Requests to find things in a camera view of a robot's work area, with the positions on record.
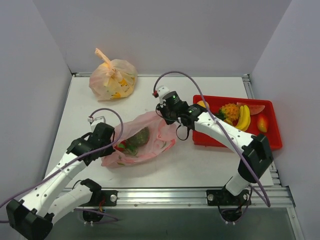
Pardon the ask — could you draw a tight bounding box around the red plastic tray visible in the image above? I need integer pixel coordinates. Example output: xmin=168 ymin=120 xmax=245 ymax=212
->
xmin=204 ymin=95 xmax=283 ymax=151

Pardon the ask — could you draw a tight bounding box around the aluminium front rail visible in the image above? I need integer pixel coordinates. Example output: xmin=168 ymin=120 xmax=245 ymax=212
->
xmin=29 ymin=188 xmax=296 ymax=210

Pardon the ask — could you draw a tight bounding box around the yellow fruit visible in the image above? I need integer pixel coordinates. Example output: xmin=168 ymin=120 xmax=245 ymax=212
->
xmin=235 ymin=105 xmax=251 ymax=132

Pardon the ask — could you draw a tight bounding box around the orange fruit with leaf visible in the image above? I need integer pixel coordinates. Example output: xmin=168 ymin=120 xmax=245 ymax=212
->
xmin=197 ymin=100 xmax=206 ymax=108

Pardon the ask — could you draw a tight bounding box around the orange plastic bag with fruit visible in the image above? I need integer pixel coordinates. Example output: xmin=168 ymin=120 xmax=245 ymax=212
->
xmin=89 ymin=48 xmax=138 ymax=101

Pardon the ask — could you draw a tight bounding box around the watermelon slice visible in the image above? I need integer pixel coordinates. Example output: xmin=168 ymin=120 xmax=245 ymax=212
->
xmin=236 ymin=102 xmax=265 ymax=116

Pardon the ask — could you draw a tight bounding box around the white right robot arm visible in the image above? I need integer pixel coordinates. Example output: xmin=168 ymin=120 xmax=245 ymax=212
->
xmin=153 ymin=86 xmax=274 ymax=205

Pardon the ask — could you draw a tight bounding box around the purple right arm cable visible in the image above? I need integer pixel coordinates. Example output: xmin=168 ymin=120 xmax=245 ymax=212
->
xmin=152 ymin=71 xmax=272 ymax=208

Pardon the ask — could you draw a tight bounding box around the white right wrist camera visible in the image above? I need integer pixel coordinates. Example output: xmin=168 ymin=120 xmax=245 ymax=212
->
xmin=152 ymin=85 xmax=171 ymax=105

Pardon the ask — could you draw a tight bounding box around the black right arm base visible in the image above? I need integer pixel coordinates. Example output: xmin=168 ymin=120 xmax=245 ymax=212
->
xmin=206 ymin=187 xmax=253 ymax=226

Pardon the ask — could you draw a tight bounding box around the pink plastic bag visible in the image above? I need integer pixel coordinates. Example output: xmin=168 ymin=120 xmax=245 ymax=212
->
xmin=101 ymin=111 xmax=177 ymax=168

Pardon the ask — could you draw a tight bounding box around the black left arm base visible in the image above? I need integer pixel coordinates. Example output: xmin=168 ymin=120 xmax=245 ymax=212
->
xmin=72 ymin=178 xmax=119 ymax=226

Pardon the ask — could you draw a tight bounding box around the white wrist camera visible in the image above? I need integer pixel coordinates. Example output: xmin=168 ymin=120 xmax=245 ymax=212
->
xmin=87 ymin=116 xmax=106 ymax=125
xmin=152 ymin=85 xmax=171 ymax=105

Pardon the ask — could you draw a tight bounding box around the orange toy pineapple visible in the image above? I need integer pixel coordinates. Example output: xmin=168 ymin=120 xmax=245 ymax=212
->
xmin=214 ymin=103 xmax=240 ymax=122

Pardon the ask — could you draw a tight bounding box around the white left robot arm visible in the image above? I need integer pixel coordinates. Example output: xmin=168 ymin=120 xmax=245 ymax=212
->
xmin=6 ymin=122 xmax=115 ymax=240

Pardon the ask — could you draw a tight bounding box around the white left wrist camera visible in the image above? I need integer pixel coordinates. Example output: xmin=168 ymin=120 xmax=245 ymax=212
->
xmin=87 ymin=116 xmax=106 ymax=125

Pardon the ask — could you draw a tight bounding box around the small yellow lemon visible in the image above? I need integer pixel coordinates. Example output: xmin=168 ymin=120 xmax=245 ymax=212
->
xmin=224 ymin=118 xmax=233 ymax=126

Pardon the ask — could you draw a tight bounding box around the red yellow mango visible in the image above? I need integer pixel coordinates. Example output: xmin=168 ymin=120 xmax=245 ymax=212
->
xmin=257 ymin=113 xmax=269 ymax=133

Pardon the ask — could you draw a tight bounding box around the red toy dragon fruit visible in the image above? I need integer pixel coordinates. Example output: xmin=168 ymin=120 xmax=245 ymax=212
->
xmin=114 ymin=140 xmax=138 ymax=156

